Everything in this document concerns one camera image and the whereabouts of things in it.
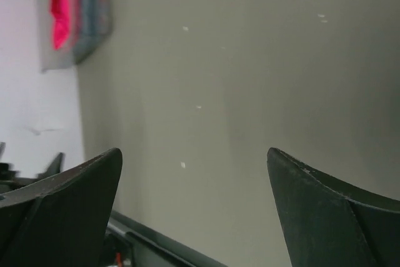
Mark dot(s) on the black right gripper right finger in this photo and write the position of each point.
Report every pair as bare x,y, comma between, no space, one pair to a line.
329,222

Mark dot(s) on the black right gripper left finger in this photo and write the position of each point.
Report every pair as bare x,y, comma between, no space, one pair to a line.
61,220

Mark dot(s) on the pink t shirt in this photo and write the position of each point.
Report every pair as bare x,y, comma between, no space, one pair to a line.
65,14

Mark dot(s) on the grey-blue t shirt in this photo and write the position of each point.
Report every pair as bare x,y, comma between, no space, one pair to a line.
95,25

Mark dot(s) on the clear plastic bin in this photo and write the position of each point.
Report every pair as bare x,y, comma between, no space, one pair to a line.
53,59

